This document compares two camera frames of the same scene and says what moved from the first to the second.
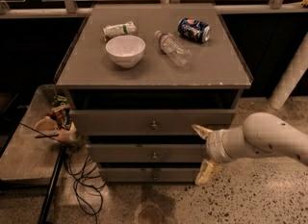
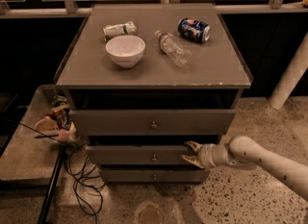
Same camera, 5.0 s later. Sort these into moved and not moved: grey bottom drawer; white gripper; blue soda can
Moved: white gripper
Not moved: grey bottom drawer; blue soda can
